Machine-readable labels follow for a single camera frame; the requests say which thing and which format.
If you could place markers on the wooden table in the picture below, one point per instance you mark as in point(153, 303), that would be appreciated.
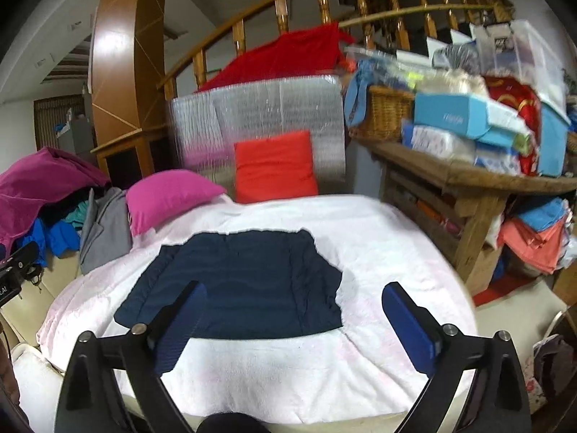
point(478, 189)

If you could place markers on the clear plastic storage bin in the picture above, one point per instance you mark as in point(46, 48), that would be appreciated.
point(523, 49)

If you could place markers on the navy blue jacket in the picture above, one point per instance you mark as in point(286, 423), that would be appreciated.
point(243, 284)

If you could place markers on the blue hanging cloth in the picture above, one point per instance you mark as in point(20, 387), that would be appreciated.
point(356, 94)

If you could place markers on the floral cloth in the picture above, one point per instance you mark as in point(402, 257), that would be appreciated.
point(547, 370)

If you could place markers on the wooden pillar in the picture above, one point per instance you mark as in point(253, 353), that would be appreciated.
point(126, 54)

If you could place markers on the red patterned cloth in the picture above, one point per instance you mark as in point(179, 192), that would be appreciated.
point(525, 99)

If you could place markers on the stack of folded clothes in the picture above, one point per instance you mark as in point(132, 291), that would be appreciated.
point(536, 239)

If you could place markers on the wicker basket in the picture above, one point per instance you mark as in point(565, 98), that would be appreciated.
point(383, 112)

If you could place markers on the pink pillow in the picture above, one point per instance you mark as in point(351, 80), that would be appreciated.
point(171, 194)

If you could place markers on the wooden stair railing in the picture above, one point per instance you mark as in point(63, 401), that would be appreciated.
point(281, 9)

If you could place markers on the blue cardboard box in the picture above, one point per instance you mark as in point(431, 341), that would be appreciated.
point(455, 115)

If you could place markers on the teal garment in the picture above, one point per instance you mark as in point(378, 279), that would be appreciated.
point(76, 216)

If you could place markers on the red floor mat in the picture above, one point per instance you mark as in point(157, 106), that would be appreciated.
point(505, 291)

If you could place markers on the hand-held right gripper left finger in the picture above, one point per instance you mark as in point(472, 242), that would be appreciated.
point(180, 324)

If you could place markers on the cream sofa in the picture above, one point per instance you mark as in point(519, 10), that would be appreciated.
point(31, 370)

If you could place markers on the silver foil mat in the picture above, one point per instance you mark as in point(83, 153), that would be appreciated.
point(252, 112)

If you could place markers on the grey garment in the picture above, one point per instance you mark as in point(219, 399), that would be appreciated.
point(106, 230)

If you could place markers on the magenta cloth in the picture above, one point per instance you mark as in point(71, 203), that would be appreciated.
point(40, 180)

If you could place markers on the white fluffy blanket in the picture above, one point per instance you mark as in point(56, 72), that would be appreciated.
point(279, 370)

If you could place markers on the red square pillow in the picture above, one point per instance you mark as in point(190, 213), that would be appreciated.
point(275, 167)

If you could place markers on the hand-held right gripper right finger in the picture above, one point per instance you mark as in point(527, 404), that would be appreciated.
point(405, 320)

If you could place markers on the tissue pack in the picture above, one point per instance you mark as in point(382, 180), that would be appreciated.
point(437, 142)
point(496, 158)

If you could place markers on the blue garment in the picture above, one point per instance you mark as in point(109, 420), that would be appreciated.
point(54, 239)

